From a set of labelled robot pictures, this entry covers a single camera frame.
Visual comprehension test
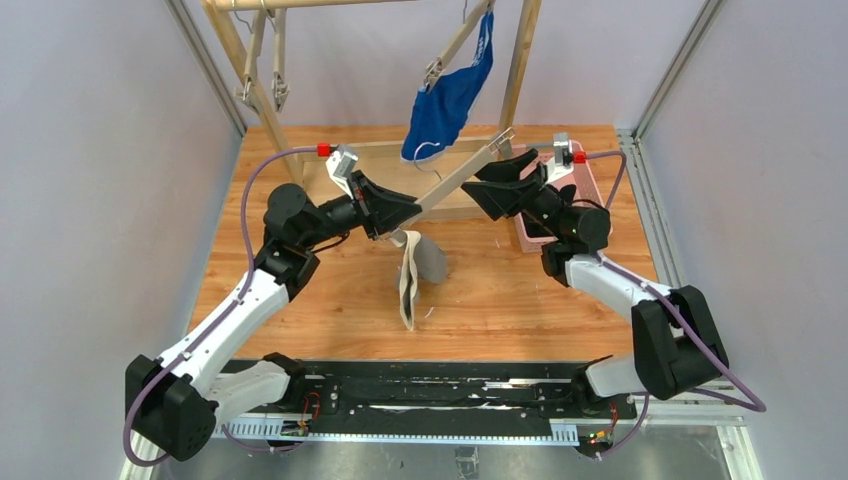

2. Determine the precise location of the beige clip hanger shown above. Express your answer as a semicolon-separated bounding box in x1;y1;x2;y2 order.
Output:
272;8;290;113
386;126;515;242
422;0;495;91
241;10;267;113

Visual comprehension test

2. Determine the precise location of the grey underwear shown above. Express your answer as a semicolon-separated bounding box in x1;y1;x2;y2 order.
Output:
390;230;448;331

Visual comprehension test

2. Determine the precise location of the black underwear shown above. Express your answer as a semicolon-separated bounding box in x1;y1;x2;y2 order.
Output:
558;184;577;206

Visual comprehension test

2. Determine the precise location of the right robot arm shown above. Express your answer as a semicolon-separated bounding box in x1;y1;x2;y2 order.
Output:
461;148;729;405

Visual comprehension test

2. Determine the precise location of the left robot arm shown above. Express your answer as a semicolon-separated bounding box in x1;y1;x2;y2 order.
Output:
122;171;422;466

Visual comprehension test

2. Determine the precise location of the blue underwear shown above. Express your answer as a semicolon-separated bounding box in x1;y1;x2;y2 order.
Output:
400;10;495;163

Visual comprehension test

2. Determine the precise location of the beige empty clip hanger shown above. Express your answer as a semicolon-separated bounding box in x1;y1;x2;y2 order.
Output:
241;10;267;113

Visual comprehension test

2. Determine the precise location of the pink perforated plastic basket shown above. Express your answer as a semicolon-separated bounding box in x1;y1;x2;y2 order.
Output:
515;143;609;253

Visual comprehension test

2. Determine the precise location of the wooden clothes rack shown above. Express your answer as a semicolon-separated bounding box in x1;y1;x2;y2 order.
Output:
202;1;541;221

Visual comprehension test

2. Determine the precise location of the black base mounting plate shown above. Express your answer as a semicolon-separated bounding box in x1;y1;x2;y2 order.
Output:
218;358;654;439

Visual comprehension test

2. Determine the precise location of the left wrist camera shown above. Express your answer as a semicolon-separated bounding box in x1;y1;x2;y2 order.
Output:
316;143;358;198

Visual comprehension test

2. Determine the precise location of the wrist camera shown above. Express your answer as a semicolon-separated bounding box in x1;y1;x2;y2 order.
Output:
543;132;581;185
316;143;358;198

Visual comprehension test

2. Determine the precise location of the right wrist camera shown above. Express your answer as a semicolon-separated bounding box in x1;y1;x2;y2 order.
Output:
543;132;581;185

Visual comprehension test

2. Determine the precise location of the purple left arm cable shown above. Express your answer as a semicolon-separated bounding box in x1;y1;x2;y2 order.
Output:
122;146;323;468

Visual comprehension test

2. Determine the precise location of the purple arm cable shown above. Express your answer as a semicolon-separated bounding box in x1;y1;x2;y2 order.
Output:
582;150;768;415
122;146;323;468

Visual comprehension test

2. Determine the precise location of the grey aluminium frame rail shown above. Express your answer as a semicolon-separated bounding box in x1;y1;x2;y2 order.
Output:
616;0;723;379

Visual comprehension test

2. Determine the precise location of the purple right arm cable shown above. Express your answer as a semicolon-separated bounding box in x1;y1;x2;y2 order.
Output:
582;150;768;415

